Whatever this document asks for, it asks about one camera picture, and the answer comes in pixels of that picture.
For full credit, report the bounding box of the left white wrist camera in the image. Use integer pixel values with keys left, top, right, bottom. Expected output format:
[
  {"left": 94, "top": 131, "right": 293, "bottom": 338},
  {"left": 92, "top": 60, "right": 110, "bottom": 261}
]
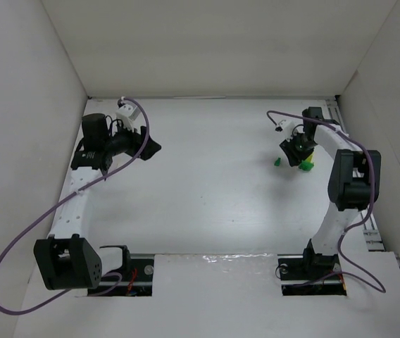
[{"left": 115, "top": 96, "right": 141, "bottom": 130}]

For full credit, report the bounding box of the right aluminium rail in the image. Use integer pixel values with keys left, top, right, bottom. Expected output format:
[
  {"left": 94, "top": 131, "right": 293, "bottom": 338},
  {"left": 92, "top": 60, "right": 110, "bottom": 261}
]
[{"left": 326, "top": 99, "right": 386, "bottom": 251}]

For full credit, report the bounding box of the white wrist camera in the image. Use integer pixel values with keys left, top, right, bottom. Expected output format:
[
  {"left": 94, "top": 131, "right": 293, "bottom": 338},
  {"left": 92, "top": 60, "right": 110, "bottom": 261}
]
[
  {"left": 115, "top": 96, "right": 141, "bottom": 130},
  {"left": 275, "top": 120, "right": 295, "bottom": 135}
]

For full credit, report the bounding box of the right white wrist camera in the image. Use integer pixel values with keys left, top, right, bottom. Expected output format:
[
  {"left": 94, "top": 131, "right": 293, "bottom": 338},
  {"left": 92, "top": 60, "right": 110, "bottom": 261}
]
[{"left": 275, "top": 120, "right": 295, "bottom": 135}]

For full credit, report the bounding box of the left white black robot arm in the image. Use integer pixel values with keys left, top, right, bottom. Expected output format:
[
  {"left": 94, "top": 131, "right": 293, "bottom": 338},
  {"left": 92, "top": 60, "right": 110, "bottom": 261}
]
[{"left": 34, "top": 105, "right": 161, "bottom": 290}]

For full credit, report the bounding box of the dark green lego brick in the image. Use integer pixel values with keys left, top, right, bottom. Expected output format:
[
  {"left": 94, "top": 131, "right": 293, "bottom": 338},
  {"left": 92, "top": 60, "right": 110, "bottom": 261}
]
[{"left": 299, "top": 161, "right": 315, "bottom": 172}]

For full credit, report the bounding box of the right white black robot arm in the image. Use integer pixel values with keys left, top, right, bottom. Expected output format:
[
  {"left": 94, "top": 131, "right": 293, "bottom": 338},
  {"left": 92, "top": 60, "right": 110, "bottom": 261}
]
[{"left": 275, "top": 107, "right": 381, "bottom": 280}]

